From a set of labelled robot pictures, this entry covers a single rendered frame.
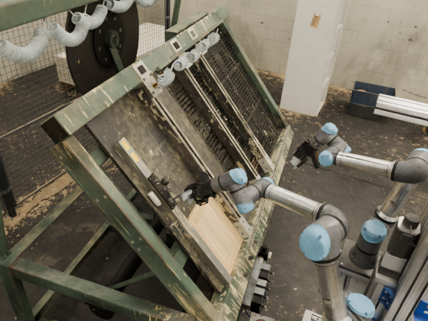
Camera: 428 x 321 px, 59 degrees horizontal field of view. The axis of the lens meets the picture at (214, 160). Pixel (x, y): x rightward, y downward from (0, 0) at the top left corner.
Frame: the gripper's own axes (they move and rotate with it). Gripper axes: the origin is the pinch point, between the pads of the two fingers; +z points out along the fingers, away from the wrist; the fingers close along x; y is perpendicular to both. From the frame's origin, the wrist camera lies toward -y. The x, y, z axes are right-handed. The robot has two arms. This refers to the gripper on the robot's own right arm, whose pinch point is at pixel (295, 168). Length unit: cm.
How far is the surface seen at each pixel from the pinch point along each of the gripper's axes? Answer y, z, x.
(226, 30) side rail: 106, 12, -113
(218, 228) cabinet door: 12, 37, 42
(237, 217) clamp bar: 7.1, 34.4, 27.4
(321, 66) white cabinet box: 22, 71, -348
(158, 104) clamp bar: 81, 2, 33
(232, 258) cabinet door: -4, 43, 47
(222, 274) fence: -3, 38, 63
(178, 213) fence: 35, 21, 66
